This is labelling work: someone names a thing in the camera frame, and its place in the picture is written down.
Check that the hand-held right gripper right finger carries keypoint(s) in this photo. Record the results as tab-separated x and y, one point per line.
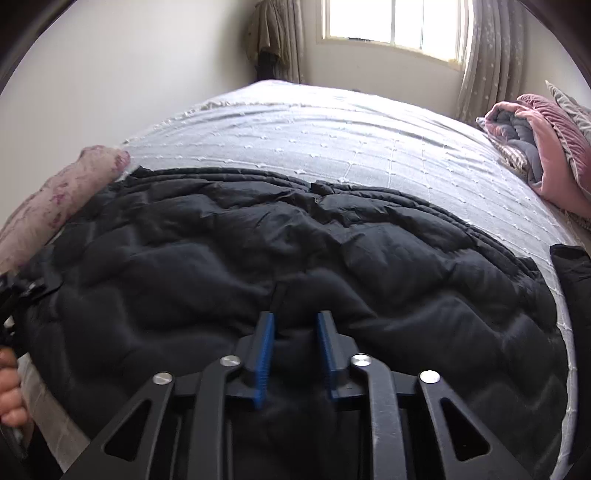
327	355

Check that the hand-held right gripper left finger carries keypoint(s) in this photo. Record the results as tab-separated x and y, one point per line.
262	360

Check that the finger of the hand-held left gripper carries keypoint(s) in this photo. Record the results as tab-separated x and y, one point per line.
39	287

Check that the black quilted jacket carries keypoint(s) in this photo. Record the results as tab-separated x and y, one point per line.
277	258

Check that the person's left hand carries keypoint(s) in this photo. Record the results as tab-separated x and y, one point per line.
9	397

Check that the pink floral pillow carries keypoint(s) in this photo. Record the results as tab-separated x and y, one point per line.
60	194

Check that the bed with grey bedspread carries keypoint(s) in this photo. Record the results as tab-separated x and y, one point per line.
323	134

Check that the black cloth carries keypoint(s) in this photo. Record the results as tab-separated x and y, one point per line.
575	323

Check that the folded pink comforter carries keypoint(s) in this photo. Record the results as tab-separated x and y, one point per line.
521	138

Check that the grey patterned curtain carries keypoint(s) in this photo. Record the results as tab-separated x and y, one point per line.
293	41
491	55

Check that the hanging brown coat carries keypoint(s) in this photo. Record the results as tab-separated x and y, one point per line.
268	32

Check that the pink velvet pillow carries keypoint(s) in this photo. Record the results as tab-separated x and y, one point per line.
565	124

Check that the window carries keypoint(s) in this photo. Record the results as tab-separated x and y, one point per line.
397	23

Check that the grey satin pillow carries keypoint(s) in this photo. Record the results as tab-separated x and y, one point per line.
572	101

